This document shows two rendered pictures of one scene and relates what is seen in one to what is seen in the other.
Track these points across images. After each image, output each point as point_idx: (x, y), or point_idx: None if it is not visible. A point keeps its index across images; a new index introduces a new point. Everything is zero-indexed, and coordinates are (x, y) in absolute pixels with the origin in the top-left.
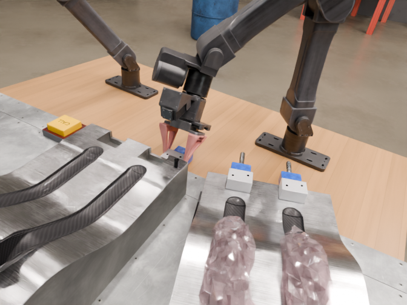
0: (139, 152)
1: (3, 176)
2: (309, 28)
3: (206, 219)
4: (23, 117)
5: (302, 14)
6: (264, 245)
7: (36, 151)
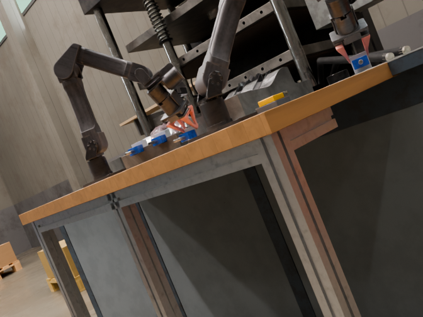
0: None
1: (269, 84)
2: (81, 83)
3: (186, 126)
4: (320, 88)
5: (76, 76)
6: (169, 127)
7: None
